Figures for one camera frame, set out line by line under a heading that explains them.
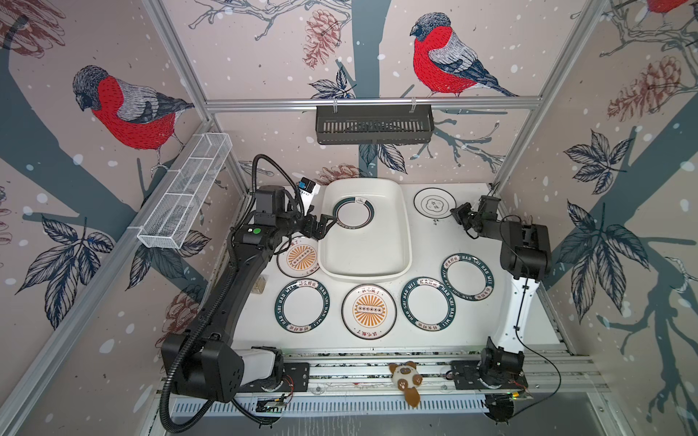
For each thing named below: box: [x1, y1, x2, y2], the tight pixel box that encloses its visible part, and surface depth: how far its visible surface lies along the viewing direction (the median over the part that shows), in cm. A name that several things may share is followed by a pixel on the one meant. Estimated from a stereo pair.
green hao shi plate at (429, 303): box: [400, 276, 458, 333], surface depth 89 cm
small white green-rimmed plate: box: [412, 187, 458, 219], surface depth 117 cm
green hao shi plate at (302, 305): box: [274, 277, 331, 334], surface depth 89 cm
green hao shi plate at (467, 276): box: [440, 252, 496, 302], surface depth 95 cm
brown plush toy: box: [388, 360, 423, 408], surface depth 71 cm
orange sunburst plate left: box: [276, 235, 321, 278], surface depth 100 cm
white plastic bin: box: [318, 178, 412, 283], surface depth 106 cm
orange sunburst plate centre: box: [340, 283, 398, 341], surface depth 87 cm
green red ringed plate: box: [332, 196, 376, 230], surface depth 113 cm
